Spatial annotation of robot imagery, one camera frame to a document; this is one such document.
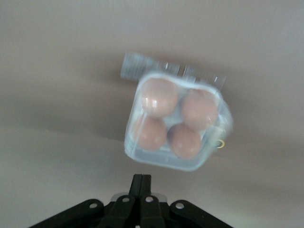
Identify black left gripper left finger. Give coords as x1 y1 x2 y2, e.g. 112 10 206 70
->
28 174 143 228

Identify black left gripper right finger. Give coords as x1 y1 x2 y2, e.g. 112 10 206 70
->
142 174 232 228

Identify brown egg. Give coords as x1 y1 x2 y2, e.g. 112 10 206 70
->
180 89 219 131
141 77 179 118
133 116 168 151
167 123 202 160

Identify clear plastic egg box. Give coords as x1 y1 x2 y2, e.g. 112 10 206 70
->
123 71 235 172

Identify large table cover sheet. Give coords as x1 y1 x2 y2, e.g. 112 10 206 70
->
0 0 304 228

